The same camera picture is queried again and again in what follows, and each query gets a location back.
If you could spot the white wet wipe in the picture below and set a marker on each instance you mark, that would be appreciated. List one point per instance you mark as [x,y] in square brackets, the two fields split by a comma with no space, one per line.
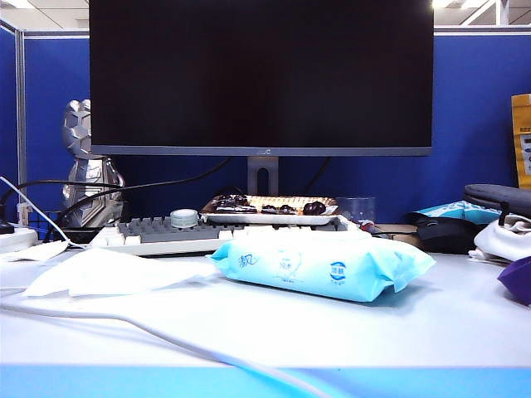
[103,273]

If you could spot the sky blue wet wipes packet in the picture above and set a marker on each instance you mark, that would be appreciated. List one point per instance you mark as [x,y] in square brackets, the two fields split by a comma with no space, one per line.
[315,269]

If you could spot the teal and white packet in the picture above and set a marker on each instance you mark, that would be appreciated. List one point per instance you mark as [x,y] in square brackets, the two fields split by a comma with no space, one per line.
[456,209]

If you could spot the gold foil tray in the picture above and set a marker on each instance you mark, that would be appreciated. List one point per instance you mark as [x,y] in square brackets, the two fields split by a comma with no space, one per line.
[269,219]

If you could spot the dark red cherry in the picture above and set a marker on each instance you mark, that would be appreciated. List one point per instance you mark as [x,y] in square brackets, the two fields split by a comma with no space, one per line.
[321,207]
[310,207]
[226,202]
[244,202]
[287,208]
[366,226]

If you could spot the grey monitor stand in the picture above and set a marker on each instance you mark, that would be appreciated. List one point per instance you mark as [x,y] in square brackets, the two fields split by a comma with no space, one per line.
[253,174]

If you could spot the white tape roll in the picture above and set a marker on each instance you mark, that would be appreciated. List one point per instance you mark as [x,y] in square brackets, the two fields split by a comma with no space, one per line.
[184,219]

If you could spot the clear drinking glass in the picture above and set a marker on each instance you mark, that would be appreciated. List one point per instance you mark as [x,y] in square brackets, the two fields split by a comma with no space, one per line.
[357,207]

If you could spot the white and grey keyboard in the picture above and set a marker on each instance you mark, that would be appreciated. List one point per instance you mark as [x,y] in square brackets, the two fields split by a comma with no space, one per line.
[166,245]

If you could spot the black computer monitor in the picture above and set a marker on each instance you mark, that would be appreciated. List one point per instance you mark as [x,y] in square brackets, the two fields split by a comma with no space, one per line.
[261,74]

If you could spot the black computer mouse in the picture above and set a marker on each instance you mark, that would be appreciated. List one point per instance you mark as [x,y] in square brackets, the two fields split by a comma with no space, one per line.
[444,234]

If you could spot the silver armoured figurine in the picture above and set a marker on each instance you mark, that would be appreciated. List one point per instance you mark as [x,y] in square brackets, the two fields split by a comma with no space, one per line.
[83,174]

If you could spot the grey laptop sleeve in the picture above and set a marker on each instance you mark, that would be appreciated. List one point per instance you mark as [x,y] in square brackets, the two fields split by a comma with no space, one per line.
[498,195]

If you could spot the white paper sheet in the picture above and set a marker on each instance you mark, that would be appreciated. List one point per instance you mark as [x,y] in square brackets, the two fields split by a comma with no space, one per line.
[33,250]

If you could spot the white power strip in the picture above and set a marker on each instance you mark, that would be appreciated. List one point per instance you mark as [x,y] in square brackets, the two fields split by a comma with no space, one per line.
[16,239]

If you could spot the ceiling light panel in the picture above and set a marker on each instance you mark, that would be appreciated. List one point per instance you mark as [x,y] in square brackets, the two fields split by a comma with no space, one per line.
[16,3]
[441,3]

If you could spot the yellow paper bag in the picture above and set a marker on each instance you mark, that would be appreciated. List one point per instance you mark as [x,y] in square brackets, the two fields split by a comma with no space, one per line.
[522,124]

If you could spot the silver partition post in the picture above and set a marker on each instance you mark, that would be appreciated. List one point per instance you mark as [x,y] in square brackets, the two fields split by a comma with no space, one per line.
[20,124]

